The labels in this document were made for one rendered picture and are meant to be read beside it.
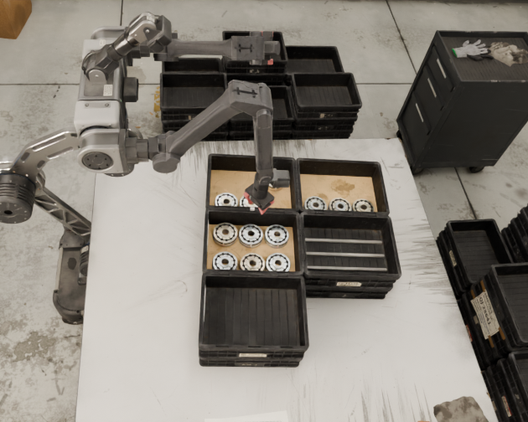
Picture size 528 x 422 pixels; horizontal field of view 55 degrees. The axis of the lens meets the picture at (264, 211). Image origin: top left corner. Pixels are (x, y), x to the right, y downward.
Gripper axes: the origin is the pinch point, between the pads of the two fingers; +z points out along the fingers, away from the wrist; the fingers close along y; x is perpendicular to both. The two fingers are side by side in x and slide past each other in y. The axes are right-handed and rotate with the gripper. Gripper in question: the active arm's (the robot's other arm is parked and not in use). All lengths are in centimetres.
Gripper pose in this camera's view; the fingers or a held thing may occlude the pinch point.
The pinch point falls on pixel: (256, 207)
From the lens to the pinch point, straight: 198.0
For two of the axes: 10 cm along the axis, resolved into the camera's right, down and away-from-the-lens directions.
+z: -1.1, 5.6, 8.2
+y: -7.1, -6.3, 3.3
